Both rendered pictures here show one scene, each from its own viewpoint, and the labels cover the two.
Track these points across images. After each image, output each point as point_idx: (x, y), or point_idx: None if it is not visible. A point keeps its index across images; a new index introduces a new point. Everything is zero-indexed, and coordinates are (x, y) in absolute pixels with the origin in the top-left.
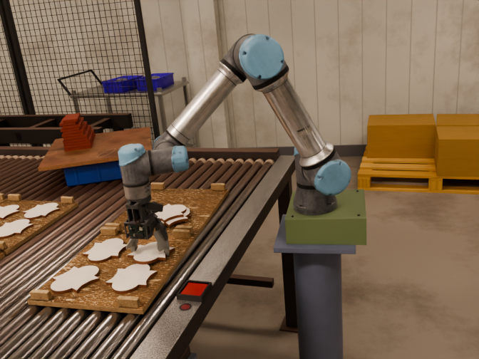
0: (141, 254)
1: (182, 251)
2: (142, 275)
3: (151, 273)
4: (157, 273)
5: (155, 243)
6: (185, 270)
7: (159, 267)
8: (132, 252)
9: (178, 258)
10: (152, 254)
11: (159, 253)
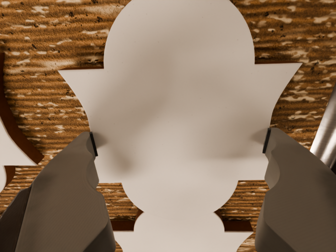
0: (150, 174)
1: (333, 65)
2: (213, 251)
3: (238, 242)
4: (250, 224)
5: (155, 21)
6: (333, 157)
7: (244, 191)
8: (96, 162)
9: (317, 131)
10: (205, 166)
11: (234, 154)
